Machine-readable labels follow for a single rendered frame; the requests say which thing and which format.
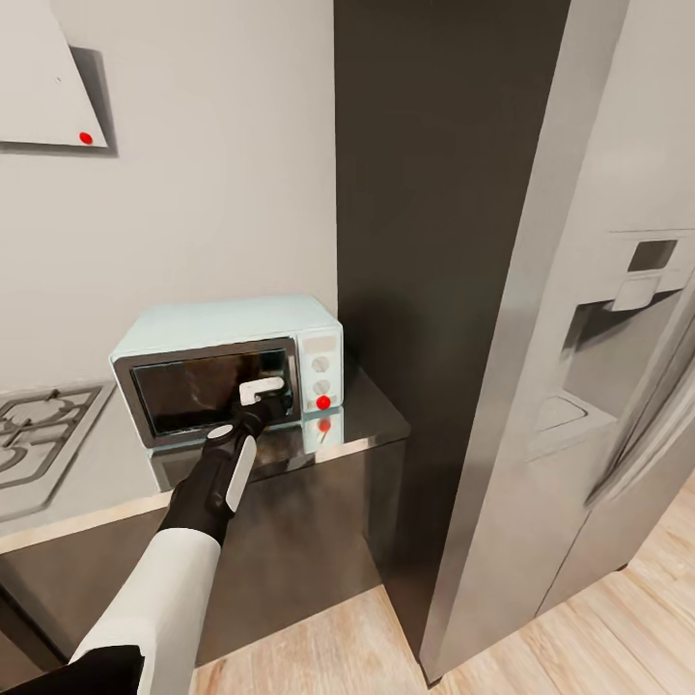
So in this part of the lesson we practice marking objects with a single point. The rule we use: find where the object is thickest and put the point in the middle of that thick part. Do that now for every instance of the burner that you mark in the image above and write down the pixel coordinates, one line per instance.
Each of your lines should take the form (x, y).
(40, 435)

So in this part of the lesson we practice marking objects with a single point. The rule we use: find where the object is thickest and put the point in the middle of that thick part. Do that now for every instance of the microwave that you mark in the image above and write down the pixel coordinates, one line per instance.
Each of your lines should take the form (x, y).
(180, 368)

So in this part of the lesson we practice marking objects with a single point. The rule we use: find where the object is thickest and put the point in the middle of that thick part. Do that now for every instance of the oven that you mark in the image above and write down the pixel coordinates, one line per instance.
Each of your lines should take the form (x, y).
(26, 652)

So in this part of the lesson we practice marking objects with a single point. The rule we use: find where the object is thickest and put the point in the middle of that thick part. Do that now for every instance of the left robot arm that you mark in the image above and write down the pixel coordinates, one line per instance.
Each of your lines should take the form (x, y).
(147, 640)

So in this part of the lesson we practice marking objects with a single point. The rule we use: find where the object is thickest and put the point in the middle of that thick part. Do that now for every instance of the range hood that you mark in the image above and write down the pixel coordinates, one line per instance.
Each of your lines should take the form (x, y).
(42, 98)

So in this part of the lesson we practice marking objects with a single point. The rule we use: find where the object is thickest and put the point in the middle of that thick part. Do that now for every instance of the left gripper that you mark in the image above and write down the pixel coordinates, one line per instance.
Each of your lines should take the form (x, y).
(267, 409)

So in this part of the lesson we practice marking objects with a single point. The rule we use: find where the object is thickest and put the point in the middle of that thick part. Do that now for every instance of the fridge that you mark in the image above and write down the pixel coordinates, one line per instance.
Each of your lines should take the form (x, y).
(515, 214)

